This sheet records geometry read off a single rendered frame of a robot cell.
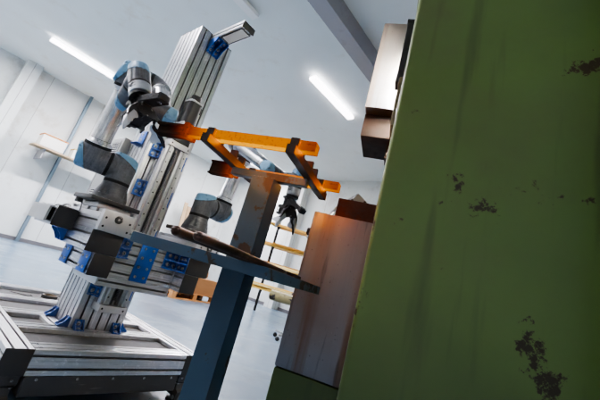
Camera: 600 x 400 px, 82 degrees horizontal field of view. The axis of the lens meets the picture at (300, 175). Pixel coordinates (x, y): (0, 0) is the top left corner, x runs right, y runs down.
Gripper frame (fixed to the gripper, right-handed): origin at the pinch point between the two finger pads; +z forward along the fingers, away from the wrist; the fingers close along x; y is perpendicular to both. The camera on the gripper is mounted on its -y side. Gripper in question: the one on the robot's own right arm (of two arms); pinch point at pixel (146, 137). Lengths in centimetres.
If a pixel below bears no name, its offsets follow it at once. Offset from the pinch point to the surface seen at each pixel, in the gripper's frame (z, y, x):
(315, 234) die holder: 40, -30, -34
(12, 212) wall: -410, 735, -256
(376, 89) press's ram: -8, -65, -49
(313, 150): 37, -50, 1
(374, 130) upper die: 5, -58, -54
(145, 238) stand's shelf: 45, -17, 16
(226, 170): 15.8, -16.2, -14.9
